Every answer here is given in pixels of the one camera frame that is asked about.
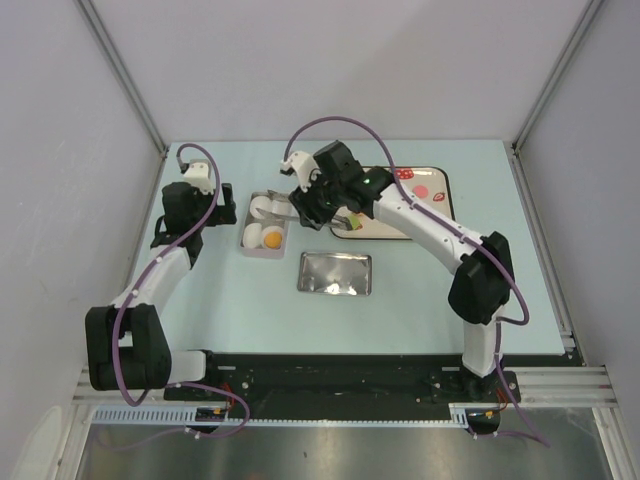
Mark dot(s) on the white rectangular tin box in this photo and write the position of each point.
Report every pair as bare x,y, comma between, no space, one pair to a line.
263,253

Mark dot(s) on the white paper cup near right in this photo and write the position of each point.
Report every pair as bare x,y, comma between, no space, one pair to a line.
270,229

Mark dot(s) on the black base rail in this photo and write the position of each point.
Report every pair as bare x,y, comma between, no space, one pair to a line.
347,388

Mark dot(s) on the white paper cup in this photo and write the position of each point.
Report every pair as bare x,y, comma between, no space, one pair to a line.
280,207
260,207
253,236
270,229

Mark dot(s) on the white paper cup near left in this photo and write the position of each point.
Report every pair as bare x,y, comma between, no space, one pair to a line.
253,236

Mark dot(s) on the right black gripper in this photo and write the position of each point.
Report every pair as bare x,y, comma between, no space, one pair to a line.
311,215

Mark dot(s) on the pink round cookie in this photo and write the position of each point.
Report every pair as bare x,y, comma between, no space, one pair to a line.
420,191

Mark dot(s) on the strawberry print tray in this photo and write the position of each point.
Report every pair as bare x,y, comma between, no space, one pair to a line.
434,179

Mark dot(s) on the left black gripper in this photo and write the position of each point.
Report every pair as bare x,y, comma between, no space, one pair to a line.
222,214

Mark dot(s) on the metal tongs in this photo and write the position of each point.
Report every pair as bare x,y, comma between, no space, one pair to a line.
280,196

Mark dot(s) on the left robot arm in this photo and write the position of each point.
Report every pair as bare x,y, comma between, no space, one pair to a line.
132,321

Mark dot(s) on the green round cookie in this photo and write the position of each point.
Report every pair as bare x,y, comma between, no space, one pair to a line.
355,222

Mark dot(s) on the white paper cup far right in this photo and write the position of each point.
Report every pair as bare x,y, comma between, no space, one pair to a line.
280,207

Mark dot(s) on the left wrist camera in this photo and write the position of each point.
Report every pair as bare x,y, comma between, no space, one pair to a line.
198,174

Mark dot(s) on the silver tin lid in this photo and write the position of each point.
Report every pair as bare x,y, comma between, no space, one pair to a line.
334,273

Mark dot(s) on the orange sandwich cookie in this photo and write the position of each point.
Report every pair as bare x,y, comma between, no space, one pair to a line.
272,240

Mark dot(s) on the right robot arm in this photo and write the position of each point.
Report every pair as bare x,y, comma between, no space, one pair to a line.
481,266

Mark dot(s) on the white paper cup far left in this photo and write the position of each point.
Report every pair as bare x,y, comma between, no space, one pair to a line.
260,207

